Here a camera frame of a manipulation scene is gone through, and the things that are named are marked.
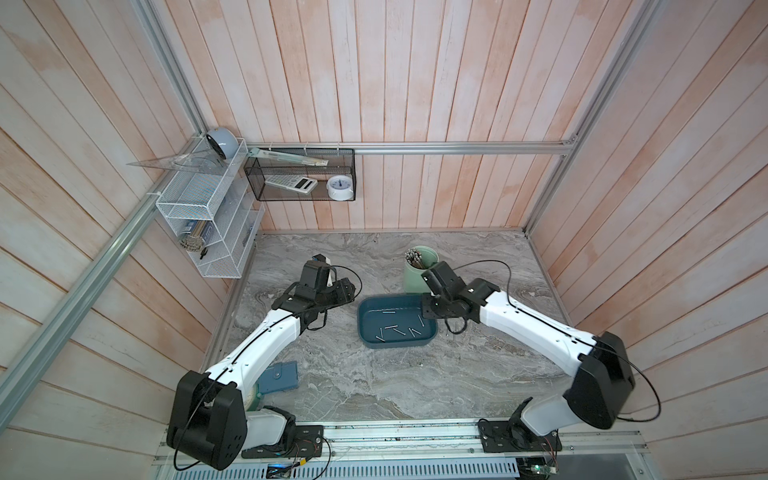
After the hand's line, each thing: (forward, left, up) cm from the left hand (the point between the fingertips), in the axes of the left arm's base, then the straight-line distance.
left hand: (346, 293), depth 85 cm
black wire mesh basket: (+43, +18, +11) cm, 48 cm away
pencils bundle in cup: (+11, -21, +3) cm, 24 cm away
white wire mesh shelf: (+18, +38, +13) cm, 44 cm away
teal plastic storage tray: (-2, -15, -14) cm, 21 cm away
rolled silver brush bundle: (+6, +39, +16) cm, 43 cm away
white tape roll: (+31, +3, +14) cm, 34 cm away
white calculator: (+36, +19, +12) cm, 42 cm away
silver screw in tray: (-4, -14, -14) cm, 20 cm away
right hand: (-3, -23, -1) cm, 23 cm away
